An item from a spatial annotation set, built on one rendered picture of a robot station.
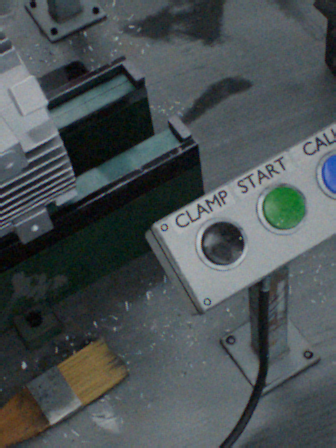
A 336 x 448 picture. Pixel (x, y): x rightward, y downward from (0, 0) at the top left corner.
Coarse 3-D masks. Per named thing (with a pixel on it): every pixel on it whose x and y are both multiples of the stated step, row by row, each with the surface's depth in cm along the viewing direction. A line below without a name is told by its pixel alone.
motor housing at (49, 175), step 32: (0, 32) 68; (0, 64) 67; (0, 96) 68; (32, 128) 69; (32, 160) 69; (64, 160) 71; (0, 192) 70; (32, 192) 71; (64, 192) 75; (0, 224) 72
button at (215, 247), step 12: (216, 228) 59; (228, 228) 60; (204, 240) 59; (216, 240) 59; (228, 240) 59; (240, 240) 60; (204, 252) 59; (216, 252) 59; (228, 252) 59; (240, 252) 59; (216, 264) 60
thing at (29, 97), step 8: (24, 80) 67; (32, 80) 67; (8, 88) 67; (16, 88) 66; (24, 88) 67; (32, 88) 67; (40, 88) 67; (16, 96) 67; (24, 96) 67; (32, 96) 67; (40, 96) 67; (16, 104) 67; (24, 104) 67; (32, 104) 67; (40, 104) 67; (24, 112) 67; (32, 112) 67; (72, 192) 77; (56, 200) 77; (64, 200) 77
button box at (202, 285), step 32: (288, 160) 62; (320, 160) 62; (224, 192) 60; (256, 192) 61; (320, 192) 62; (160, 224) 60; (192, 224) 60; (256, 224) 61; (320, 224) 61; (160, 256) 63; (192, 256) 60; (256, 256) 60; (288, 256) 61; (192, 288) 59; (224, 288) 60
